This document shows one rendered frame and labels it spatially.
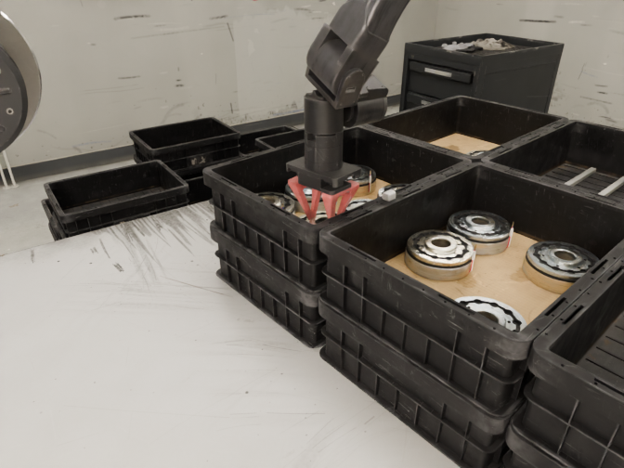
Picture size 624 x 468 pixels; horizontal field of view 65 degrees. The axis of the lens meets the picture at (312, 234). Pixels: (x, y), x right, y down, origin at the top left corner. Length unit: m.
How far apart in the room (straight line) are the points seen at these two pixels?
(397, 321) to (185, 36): 3.27
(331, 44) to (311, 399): 0.49
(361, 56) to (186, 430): 0.54
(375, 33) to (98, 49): 3.01
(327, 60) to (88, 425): 0.58
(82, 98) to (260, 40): 1.35
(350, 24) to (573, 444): 0.52
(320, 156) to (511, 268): 0.34
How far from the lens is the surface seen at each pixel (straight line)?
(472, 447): 0.66
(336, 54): 0.66
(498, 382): 0.57
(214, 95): 3.87
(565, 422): 0.55
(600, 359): 0.70
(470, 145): 1.34
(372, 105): 0.74
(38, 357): 0.91
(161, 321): 0.90
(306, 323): 0.78
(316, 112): 0.70
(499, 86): 2.39
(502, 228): 0.87
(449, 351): 0.58
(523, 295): 0.77
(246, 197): 0.77
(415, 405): 0.68
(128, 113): 3.68
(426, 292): 0.56
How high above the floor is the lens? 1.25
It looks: 30 degrees down
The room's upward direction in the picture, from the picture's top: straight up
